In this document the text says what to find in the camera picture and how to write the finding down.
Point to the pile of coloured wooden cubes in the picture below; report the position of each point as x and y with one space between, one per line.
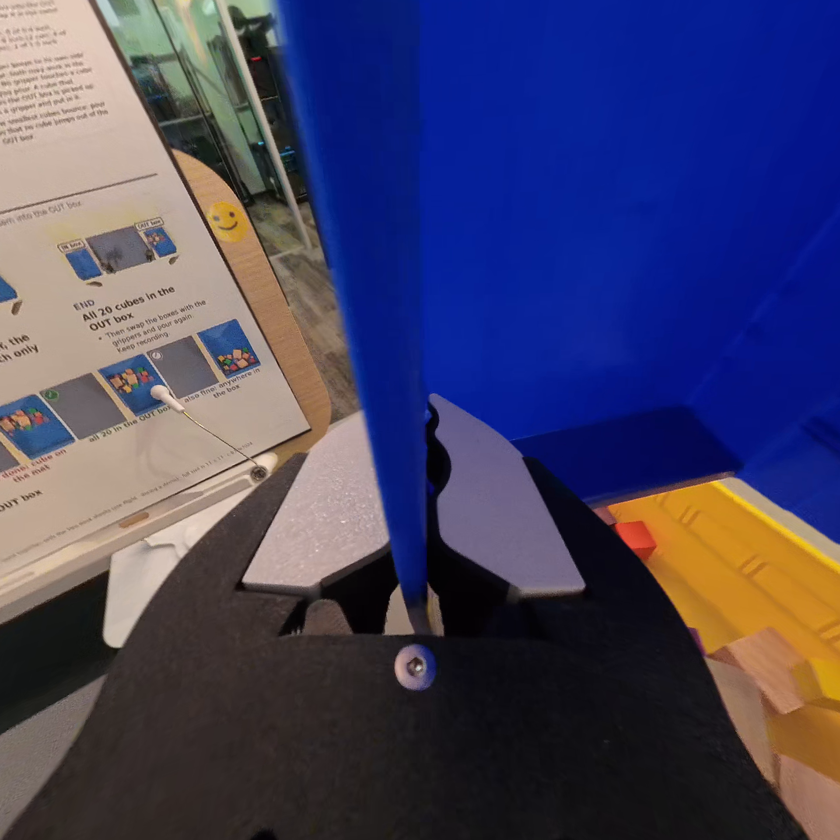
761 663

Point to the yellow plastic box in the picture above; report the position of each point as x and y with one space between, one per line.
722 564

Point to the black shelf rack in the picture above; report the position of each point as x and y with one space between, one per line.
269 79

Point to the yellow smiley sticker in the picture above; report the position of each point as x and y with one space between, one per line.
228 222

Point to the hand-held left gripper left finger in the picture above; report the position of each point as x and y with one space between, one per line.
308 518

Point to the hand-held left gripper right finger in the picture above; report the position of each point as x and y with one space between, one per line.
505 518

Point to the white sheet stand base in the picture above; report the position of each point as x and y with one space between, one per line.
131 590

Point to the blue plastic box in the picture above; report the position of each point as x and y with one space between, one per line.
590 197

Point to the printed instruction sheet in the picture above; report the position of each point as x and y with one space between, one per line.
98 197

